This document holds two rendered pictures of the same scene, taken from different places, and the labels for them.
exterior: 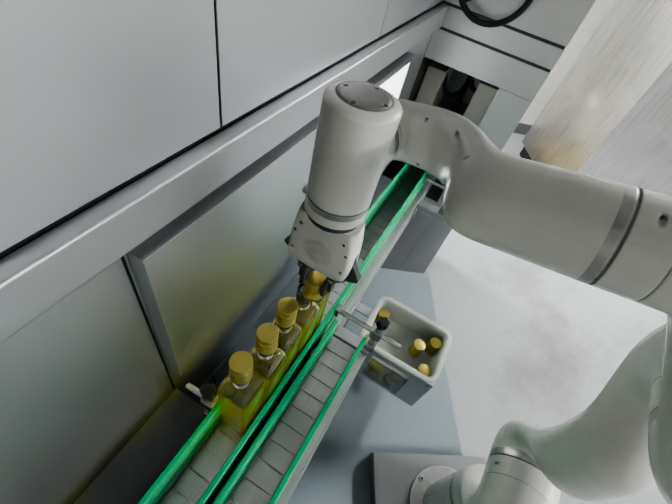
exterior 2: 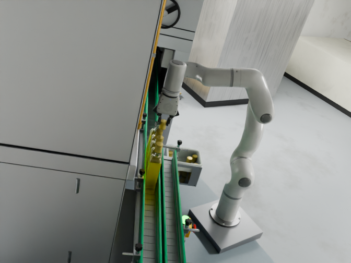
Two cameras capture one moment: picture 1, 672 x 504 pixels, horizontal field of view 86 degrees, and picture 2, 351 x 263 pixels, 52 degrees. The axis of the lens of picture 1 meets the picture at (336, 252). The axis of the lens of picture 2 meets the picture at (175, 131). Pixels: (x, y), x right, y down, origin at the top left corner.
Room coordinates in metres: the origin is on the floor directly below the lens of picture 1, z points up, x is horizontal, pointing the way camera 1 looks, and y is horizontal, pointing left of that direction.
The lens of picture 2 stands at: (-1.05, 0.67, 2.24)
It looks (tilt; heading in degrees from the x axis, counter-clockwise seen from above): 31 degrees down; 333
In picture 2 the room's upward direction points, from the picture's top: 15 degrees clockwise
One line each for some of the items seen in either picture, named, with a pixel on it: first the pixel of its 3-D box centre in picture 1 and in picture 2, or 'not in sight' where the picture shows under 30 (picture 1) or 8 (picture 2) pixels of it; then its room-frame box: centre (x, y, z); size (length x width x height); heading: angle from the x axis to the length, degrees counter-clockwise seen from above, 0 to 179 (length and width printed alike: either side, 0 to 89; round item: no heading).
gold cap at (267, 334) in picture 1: (267, 338); (159, 140); (0.26, 0.06, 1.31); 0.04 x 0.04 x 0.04
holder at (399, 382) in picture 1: (388, 345); (176, 165); (0.53, -0.22, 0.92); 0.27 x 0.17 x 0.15; 74
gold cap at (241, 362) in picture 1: (241, 367); (159, 147); (0.20, 0.08, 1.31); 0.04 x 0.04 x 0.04
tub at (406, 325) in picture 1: (402, 342); (182, 160); (0.53, -0.25, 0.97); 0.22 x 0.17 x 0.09; 74
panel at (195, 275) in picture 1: (315, 181); not in sight; (0.65, 0.09, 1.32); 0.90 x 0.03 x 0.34; 164
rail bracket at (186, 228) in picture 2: not in sight; (190, 231); (-0.15, 0.00, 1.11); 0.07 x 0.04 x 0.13; 74
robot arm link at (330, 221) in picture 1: (335, 201); (171, 90); (0.36, 0.02, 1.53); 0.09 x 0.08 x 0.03; 73
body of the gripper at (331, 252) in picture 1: (328, 234); (168, 102); (0.36, 0.02, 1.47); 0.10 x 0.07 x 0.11; 73
